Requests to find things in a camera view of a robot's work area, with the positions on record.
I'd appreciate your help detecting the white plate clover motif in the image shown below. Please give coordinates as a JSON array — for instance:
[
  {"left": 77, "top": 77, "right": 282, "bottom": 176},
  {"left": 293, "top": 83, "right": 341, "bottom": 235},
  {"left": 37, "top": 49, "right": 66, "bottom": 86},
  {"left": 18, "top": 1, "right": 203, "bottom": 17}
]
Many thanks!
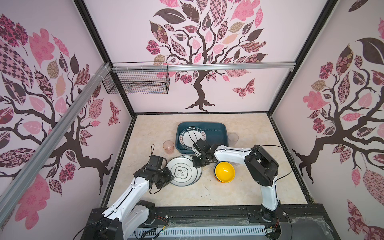
[{"left": 167, "top": 155, "right": 203, "bottom": 187}]

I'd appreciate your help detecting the aluminium rail left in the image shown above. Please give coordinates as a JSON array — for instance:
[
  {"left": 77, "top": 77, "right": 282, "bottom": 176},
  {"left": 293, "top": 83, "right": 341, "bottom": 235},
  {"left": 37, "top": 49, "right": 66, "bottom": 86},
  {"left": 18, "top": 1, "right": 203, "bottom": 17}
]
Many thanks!
[{"left": 1, "top": 63, "right": 111, "bottom": 224}]

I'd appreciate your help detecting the white plate green lettered rim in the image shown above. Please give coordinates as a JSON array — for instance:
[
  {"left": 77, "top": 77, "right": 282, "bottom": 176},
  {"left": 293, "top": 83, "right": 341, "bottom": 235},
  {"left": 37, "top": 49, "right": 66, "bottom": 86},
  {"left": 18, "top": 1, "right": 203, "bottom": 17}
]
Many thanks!
[{"left": 179, "top": 127, "right": 207, "bottom": 150}]

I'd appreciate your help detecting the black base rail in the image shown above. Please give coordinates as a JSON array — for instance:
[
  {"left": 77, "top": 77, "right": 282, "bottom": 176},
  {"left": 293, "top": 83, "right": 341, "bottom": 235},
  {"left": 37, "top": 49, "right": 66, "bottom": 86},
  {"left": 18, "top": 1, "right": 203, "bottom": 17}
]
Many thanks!
[{"left": 75, "top": 204, "right": 339, "bottom": 240}]

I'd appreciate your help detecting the teal plastic bin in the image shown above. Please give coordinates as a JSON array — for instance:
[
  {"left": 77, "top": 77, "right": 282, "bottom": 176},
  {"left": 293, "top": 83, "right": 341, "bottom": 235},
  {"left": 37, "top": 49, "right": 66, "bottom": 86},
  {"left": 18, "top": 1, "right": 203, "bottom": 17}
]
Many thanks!
[{"left": 176, "top": 122, "right": 229, "bottom": 155}]

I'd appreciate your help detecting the black wire basket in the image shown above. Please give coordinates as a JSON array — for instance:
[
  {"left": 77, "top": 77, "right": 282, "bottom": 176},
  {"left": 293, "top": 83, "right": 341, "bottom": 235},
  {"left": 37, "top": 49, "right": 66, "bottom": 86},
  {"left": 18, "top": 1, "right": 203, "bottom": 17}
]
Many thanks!
[{"left": 102, "top": 62, "right": 171, "bottom": 94}]

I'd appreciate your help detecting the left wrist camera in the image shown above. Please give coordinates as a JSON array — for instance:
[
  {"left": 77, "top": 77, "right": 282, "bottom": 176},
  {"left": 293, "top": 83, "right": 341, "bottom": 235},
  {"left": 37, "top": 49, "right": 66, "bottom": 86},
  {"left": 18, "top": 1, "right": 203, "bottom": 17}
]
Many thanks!
[{"left": 147, "top": 155, "right": 167, "bottom": 171}]

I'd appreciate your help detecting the aluminium rail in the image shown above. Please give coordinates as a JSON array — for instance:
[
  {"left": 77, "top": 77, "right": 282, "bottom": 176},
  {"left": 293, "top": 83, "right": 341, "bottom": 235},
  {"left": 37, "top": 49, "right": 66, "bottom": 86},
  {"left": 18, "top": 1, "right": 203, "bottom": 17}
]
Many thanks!
[
  {"left": 112, "top": 62, "right": 296, "bottom": 72},
  {"left": 1, "top": 63, "right": 111, "bottom": 224}
]

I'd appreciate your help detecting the pink plastic cup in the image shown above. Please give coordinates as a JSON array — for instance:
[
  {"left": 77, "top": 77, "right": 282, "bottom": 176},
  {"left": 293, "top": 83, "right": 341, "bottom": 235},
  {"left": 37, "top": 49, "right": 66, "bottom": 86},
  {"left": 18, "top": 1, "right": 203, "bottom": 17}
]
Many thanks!
[{"left": 163, "top": 141, "right": 175, "bottom": 155}]

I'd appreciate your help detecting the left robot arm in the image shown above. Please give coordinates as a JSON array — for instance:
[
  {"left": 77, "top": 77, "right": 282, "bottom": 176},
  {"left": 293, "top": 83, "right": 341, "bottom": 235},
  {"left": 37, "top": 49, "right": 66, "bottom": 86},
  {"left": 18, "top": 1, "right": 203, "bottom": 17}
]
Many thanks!
[{"left": 90, "top": 167, "right": 174, "bottom": 240}]

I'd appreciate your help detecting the blue bowl under yellow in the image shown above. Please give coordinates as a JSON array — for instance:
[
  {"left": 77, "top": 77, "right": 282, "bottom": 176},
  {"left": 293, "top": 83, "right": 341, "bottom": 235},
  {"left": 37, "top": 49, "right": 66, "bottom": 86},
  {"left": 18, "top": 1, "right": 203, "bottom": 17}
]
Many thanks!
[{"left": 213, "top": 161, "right": 236, "bottom": 184}]

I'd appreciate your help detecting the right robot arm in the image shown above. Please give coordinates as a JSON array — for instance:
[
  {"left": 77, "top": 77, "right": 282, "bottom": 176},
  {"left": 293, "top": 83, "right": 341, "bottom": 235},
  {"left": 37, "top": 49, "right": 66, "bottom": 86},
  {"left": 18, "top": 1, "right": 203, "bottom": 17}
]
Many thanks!
[{"left": 192, "top": 139, "right": 280, "bottom": 222}]

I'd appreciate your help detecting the clear cup near bin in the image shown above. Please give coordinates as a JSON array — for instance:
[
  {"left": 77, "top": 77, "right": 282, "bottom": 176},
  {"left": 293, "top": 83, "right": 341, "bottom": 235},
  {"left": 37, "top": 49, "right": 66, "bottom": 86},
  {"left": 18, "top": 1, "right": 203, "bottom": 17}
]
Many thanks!
[{"left": 228, "top": 133, "right": 239, "bottom": 145}]

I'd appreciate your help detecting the white slotted cable duct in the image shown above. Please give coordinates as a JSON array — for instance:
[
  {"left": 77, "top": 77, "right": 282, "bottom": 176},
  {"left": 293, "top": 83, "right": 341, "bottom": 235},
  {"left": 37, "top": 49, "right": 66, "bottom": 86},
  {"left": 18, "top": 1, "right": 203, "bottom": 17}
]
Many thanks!
[{"left": 128, "top": 226, "right": 268, "bottom": 240}]

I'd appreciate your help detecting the aluminium rail back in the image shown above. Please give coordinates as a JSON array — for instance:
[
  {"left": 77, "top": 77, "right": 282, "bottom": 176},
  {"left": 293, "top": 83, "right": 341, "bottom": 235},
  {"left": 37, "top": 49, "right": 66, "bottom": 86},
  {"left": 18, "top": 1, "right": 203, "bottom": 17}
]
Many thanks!
[{"left": 112, "top": 62, "right": 296, "bottom": 72}]

